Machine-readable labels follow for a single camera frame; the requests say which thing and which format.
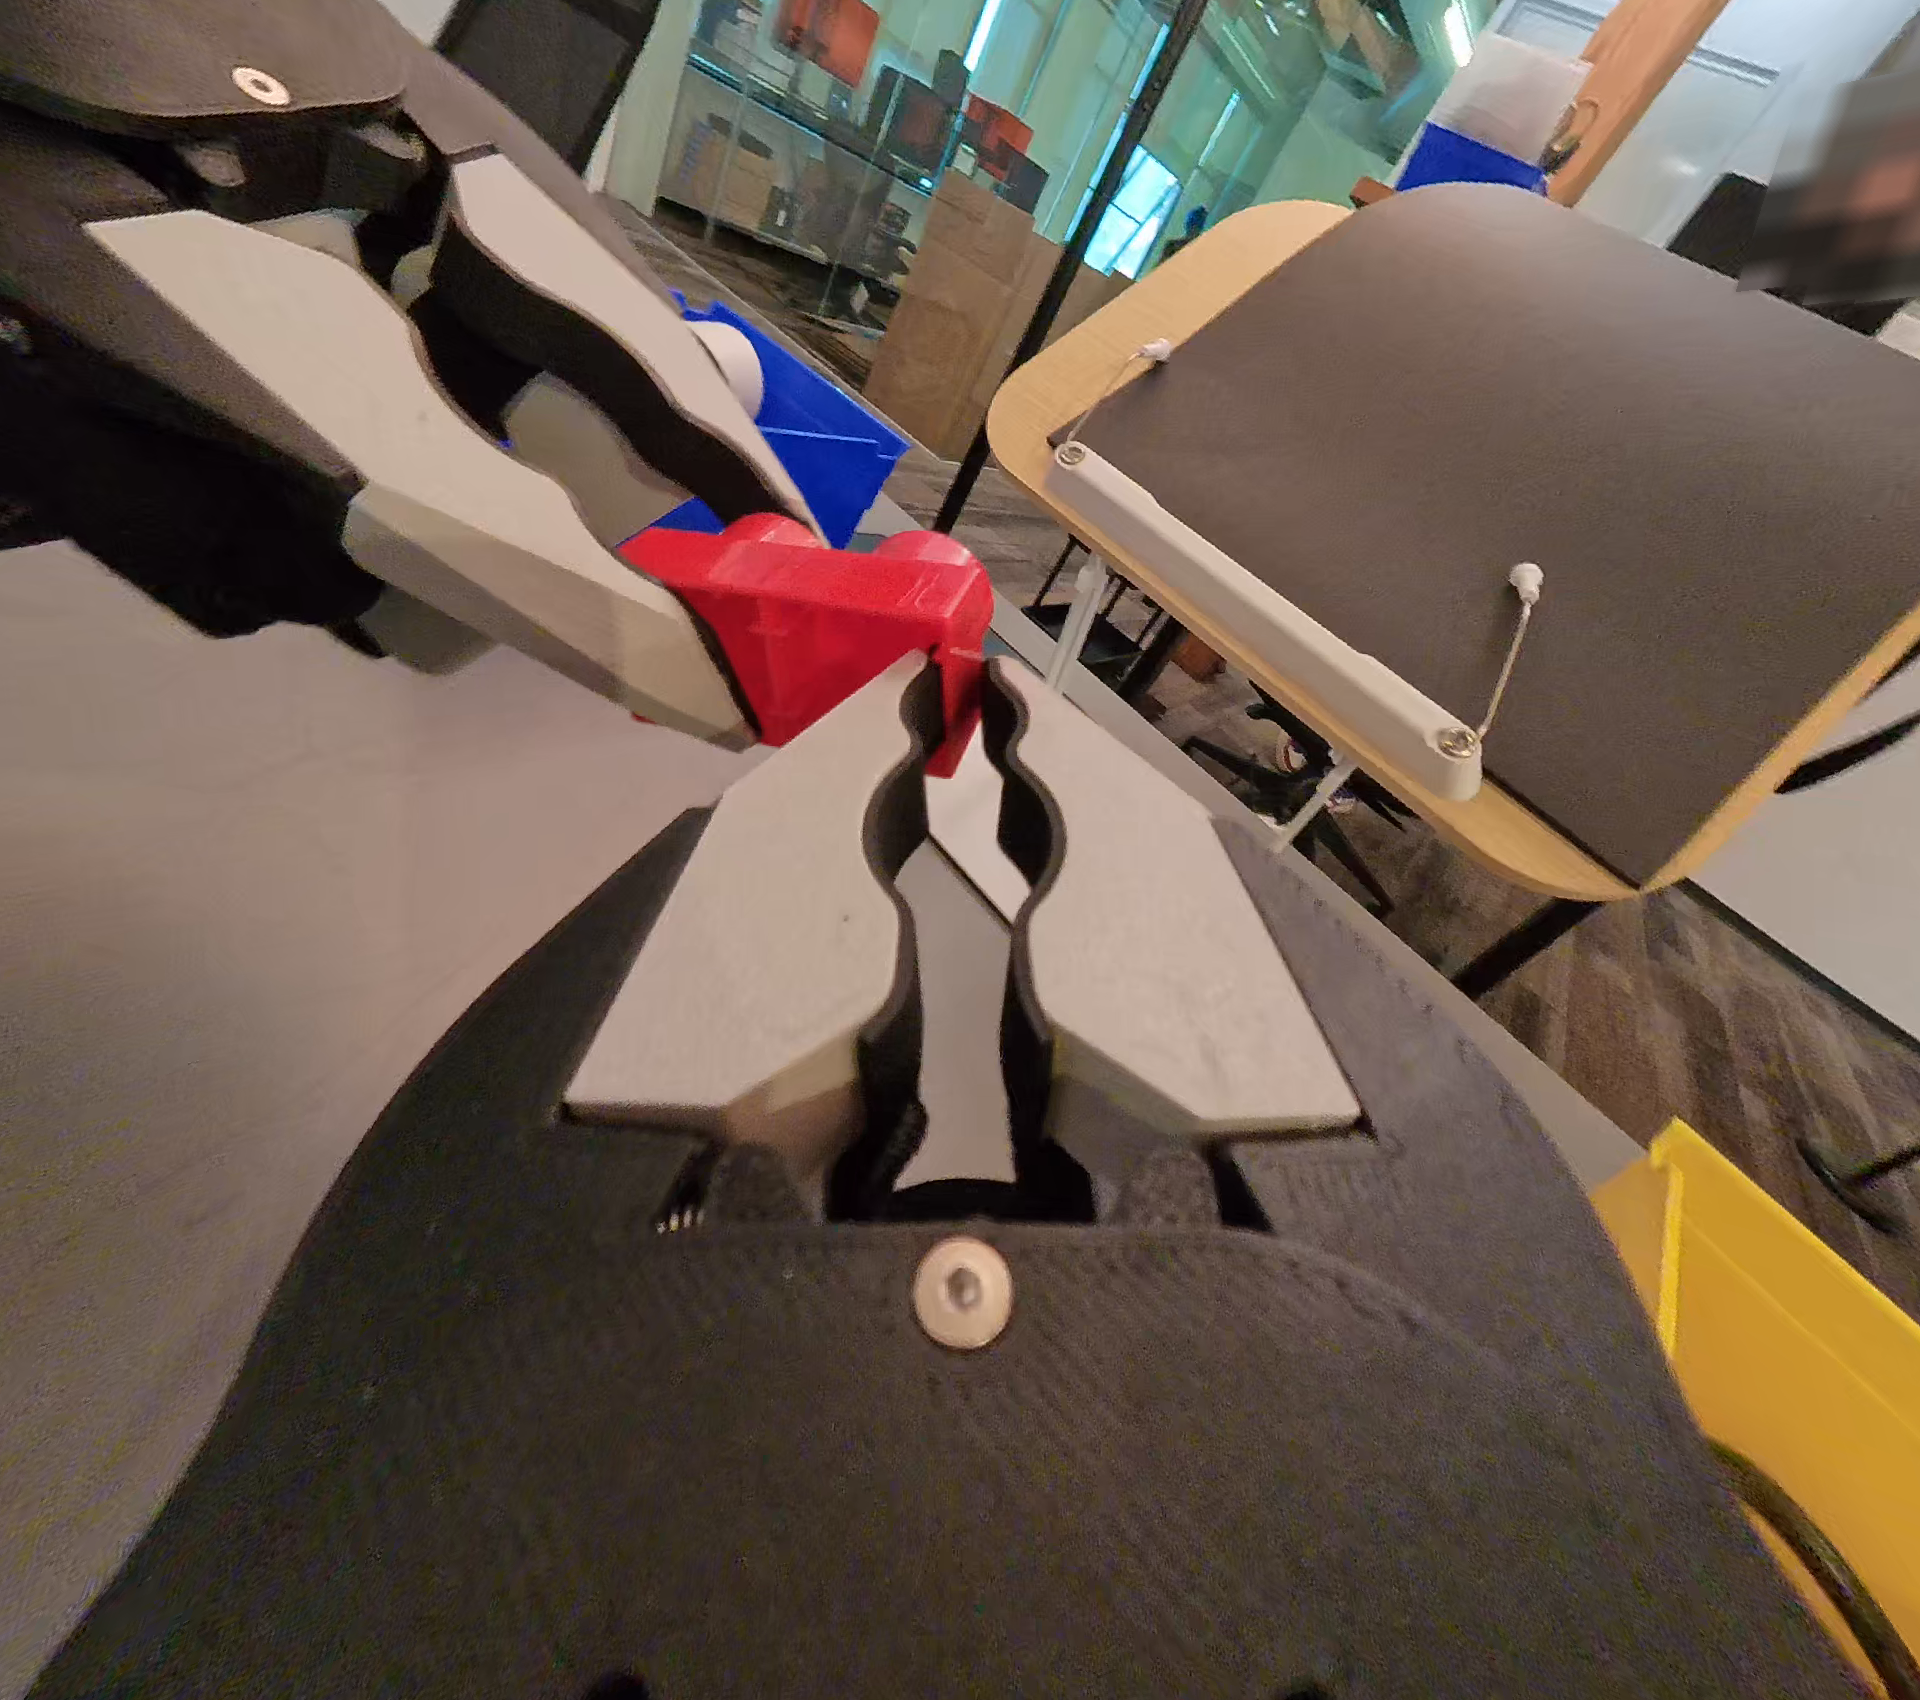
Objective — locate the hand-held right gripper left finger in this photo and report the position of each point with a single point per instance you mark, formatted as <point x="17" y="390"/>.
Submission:
<point x="750" y="964"/>

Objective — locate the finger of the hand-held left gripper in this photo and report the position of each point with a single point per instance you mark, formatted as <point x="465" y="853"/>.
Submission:
<point x="373" y="408"/>
<point x="602" y="276"/>

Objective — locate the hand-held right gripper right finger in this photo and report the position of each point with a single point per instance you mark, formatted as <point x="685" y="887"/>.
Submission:
<point x="1184" y="964"/>

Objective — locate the blue plastic bin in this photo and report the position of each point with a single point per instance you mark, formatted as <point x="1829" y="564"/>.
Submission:
<point x="817" y="440"/>

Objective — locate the red toy block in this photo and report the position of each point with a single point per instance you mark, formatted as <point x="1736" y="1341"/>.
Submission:
<point x="812" y="619"/>

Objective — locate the yellow plastic bin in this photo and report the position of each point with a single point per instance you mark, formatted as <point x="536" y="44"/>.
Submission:
<point x="1801" y="1355"/>

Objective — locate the person's left hand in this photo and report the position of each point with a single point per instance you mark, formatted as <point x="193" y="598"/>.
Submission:
<point x="148" y="499"/>

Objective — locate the white bottle with black cap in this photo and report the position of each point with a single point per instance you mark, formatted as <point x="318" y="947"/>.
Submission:
<point x="736" y="374"/>

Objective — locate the black office chair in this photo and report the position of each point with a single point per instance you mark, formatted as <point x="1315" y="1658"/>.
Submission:
<point x="554" y="20"/>

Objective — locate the orange translucent cover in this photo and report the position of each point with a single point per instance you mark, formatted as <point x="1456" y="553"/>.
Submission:
<point x="997" y="134"/>
<point x="827" y="20"/>

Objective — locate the black slanted pole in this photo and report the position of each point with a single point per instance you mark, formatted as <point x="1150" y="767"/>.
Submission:
<point x="1138" y="120"/>

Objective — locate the wooden board with black mat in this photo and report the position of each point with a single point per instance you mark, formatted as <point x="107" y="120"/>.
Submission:
<point x="1500" y="408"/>

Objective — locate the small blue crate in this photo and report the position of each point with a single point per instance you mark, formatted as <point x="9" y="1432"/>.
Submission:
<point x="1463" y="162"/>

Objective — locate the black metal frame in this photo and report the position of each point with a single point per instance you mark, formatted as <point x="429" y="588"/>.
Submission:
<point x="1530" y="947"/>

